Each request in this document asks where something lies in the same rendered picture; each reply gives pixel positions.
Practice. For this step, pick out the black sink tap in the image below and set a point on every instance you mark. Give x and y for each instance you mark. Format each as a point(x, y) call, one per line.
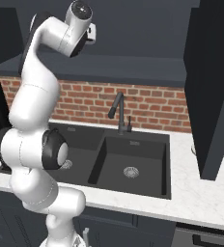
point(120, 111)

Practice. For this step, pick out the grey dishwasher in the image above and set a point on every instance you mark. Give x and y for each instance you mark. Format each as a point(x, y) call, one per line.
point(210, 239)

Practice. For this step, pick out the dark upper cabinet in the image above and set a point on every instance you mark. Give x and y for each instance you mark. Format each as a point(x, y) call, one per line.
point(126, 45)

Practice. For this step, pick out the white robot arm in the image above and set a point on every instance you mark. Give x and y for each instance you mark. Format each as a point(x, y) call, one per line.
point(33, 106)

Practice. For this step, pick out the black double sink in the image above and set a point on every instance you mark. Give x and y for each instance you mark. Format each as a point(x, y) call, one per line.
point(130, 160)

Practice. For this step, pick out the dark lower cabinet door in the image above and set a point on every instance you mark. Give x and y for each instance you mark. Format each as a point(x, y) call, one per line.
point(114, 230)
point(7, 222)

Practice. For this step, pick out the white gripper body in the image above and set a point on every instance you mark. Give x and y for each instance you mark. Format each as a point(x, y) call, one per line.
point(91, 34)

